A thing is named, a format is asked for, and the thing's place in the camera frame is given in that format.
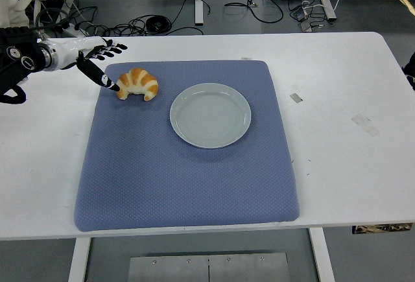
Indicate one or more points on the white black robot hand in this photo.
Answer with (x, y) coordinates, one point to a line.
(74, 48)

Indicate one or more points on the golden croissant bread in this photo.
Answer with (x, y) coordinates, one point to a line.
(142, 81)

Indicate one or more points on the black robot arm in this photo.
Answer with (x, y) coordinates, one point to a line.
(19, 55)

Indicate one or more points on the grey round plate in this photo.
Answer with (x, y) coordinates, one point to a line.
(210, 116)

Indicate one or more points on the grey metal plate with screws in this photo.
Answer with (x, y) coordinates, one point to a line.
(207, 269)

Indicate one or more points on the black round floor device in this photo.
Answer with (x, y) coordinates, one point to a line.
(157, 24)

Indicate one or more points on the blue quilted mat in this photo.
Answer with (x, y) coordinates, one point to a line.
(162, 181)

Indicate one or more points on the white table leg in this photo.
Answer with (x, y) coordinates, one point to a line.
(322, 256)
(79, 259)

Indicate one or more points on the grey tape piece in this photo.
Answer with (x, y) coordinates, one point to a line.
(296, 98)

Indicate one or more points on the grey power adapter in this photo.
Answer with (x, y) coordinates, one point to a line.
(301, 14)

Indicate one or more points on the translucent tape strip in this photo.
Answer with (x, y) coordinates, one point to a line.
(365, 124)

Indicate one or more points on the person's foot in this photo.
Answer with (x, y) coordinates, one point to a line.
(411, 71)

